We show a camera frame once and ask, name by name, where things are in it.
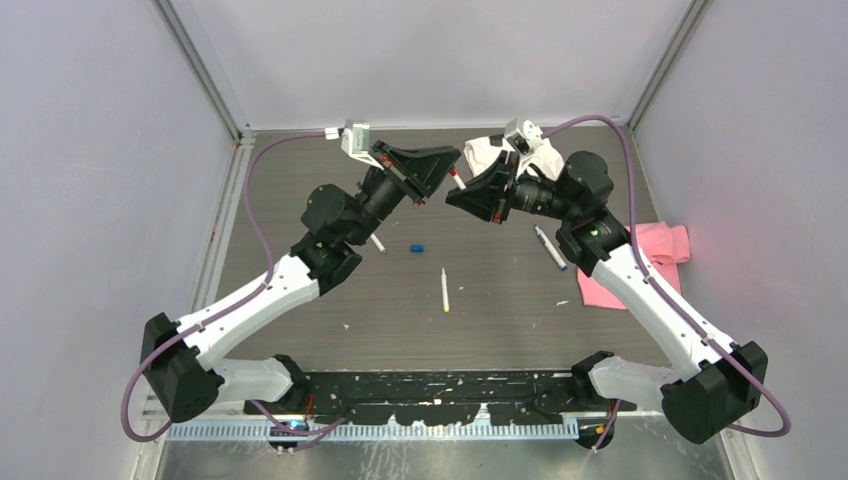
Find white pen yellow end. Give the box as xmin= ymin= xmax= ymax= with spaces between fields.
xmin=440 ymin=267 xmax=450 ymax=313

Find white acrylic marker grey tip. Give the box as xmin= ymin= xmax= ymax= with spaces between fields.
xmin=369 ymin=234 xmax=387 ymax=254

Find pink cloth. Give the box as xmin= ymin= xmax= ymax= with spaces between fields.
xmin=574 ymin=223 xmax=692 ymax=310

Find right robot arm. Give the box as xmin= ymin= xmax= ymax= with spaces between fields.
xmin=446 ymin=151 xmax=768 ymax=444

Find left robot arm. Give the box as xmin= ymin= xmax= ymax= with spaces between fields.
xmin=140 ymin=141 xmax=461 ymax=423

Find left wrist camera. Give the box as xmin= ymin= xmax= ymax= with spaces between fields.
xmin=323 ymin=120 xmax=381 ymax=169

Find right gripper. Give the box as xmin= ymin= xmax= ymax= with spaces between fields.
xmin=447 ymin=147 xmax=577 ymax=222

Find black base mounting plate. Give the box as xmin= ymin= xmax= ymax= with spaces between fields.
xmin=263 ymin=370 xmax=612 ymax=426

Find white red marker pen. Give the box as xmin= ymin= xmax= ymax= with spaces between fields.
xmin=449 ymin=168 xmax=467 ymax=190

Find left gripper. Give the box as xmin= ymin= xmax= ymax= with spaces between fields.
xmin=349 ymin=145 xmax=465 ymax=250

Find white blue marker pen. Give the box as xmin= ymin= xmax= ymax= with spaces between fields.
xmin=533 ymin=225 xmax=568 ymax=271

